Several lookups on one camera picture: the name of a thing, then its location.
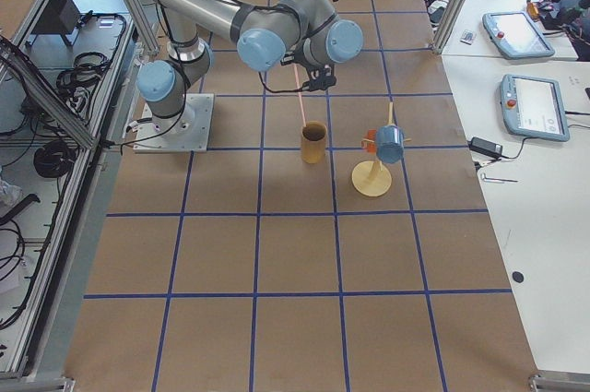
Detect pink chopstick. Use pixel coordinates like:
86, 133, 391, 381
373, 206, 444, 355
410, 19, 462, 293
293, 65, 307, 127

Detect bamboo cylinder holder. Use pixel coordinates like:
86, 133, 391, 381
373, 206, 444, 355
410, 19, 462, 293
301, 121, 327, 164

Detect orange mug on stand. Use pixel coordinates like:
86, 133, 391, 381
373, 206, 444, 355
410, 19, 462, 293
361, 129, 377, 154

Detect blue mug on stand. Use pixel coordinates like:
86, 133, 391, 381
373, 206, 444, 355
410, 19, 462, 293
374, 125, 405, 164

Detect wooden mug tree stand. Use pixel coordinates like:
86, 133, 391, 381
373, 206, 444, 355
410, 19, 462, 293
351, 101, 409, 197

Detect black power adapter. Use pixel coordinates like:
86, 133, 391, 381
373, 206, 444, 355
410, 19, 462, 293
468, 137, 502, 159

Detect upper teach pendant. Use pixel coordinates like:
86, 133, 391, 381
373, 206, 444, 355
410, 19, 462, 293
482, 11, 555, 59

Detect teach pendant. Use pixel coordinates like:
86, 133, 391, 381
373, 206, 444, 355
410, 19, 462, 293
500, 74, 570, 142
482, 11, 555, 59

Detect metal hex key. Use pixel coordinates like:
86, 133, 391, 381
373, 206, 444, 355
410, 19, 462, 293
480, 173, 517, 184

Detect lower teach pendant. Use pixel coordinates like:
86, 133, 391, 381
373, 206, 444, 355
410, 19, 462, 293
500, 74, 570, 142

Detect black control box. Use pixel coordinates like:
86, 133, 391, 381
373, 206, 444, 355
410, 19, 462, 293
31, 0, 81, 46

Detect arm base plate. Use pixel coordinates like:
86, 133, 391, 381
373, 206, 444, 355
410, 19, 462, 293
133, 93, 215, 153

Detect coiled black cables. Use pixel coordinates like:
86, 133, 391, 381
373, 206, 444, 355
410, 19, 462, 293
55, 51, 114, 102

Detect aluminium cabinet frame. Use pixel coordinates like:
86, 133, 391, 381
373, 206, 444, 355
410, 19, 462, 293
1, 0, 136, 386

